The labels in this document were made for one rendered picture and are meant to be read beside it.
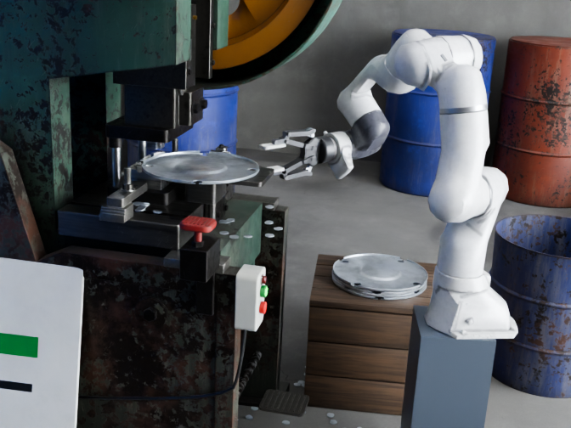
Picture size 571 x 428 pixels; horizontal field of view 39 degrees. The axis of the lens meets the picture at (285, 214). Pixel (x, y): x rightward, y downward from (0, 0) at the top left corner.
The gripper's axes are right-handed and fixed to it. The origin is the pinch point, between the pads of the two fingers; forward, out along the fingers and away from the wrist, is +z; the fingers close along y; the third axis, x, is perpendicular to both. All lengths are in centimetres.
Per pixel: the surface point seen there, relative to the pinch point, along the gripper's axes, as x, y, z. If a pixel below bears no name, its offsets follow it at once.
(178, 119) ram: -0.6, 13.1, 28.4
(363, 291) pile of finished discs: 13, -41, -27
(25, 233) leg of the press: -10, -12, 64
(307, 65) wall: -232, -26, -215
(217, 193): 6.4, -4.6, 21.4
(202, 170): 4.1, 1.1, 24.3
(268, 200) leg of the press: -4.0, -13.8, -3.5
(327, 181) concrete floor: -174, -83, -186
